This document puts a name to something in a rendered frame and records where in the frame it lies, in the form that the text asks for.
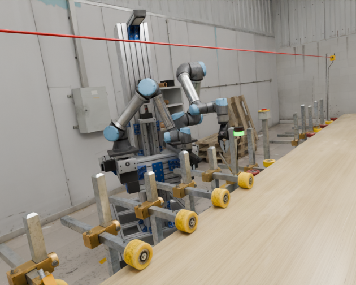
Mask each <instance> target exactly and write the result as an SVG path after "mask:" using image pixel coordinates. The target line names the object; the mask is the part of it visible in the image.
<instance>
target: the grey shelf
mask: <svg viewBox="0 0 356 285"><path fill-rule="evenodd" d="M160 90H161V92H162V98H163V100H168V101H169V103H168V105H166V106H167V108H168V111H169V112H170V115H172V114H174V113H178V112H182V111H183V112H185V108H184V99H183V89H182V86H174V87H161V88H160ZM181 98H182V99H181ZM161 132H162V140H164V133H166V132H167V130H166V128H161Z"/></svg>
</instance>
